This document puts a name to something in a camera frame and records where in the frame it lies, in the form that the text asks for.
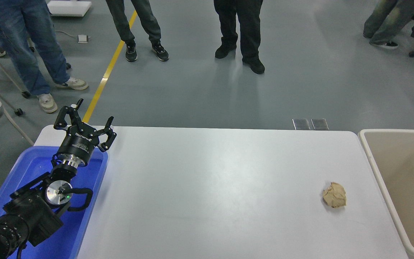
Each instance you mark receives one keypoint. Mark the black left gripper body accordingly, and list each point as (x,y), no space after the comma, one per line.
(78,143)

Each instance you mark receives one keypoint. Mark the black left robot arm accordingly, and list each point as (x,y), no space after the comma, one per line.
(29,212)

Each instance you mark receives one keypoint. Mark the crumpled tan paper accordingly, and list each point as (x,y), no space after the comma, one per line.
(334,195)

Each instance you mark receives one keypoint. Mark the blue plastic tray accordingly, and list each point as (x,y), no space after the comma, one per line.
(92,180)

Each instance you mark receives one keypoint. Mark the small white floor box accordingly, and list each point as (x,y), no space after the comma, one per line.
(82,37)

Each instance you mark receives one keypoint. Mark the person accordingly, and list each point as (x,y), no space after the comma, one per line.
(246,25)
(390,21)
(124,21)
(31,43)

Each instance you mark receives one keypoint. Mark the white flat floor board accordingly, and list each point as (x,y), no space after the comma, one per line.
(68,8)

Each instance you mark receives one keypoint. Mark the metal floor plate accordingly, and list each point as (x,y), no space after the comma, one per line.
(301,124)
(320,124)

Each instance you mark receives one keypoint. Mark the large pale bin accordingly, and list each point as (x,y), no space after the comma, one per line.
(404,169)

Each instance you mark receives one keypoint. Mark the grey rolling frame with castors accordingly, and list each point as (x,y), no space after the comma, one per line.
(26,94)

